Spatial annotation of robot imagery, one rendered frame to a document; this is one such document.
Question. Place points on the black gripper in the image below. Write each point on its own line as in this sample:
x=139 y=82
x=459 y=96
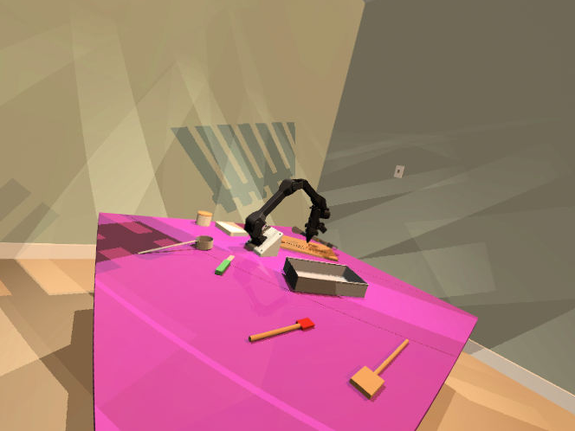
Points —
x=311 y=228

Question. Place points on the tan jar with orange lid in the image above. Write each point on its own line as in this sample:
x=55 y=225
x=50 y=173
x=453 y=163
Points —
x=203 y=218

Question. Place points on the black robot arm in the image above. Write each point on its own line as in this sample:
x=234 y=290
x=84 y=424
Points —
x=256 y=220

